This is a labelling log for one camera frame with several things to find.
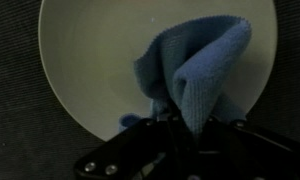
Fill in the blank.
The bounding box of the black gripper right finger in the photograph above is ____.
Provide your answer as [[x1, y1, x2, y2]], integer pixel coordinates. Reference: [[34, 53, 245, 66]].
[[199, 117, 300, 180]]

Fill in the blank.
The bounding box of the large white plate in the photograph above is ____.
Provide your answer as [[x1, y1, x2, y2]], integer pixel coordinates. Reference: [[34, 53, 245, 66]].
[[38, 0, 278, 140]]

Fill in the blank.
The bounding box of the dark grey placemat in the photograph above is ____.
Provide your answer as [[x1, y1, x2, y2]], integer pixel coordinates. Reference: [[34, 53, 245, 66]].
[[0, 0, 300, 180]]

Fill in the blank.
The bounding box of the blue microfibre towel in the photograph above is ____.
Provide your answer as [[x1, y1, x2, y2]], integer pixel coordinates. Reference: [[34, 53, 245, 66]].
[[133, 15, 252, 137]]

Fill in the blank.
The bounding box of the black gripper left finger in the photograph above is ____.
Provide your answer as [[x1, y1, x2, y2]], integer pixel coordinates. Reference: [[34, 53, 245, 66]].
[[74, 113, 177, 180]]

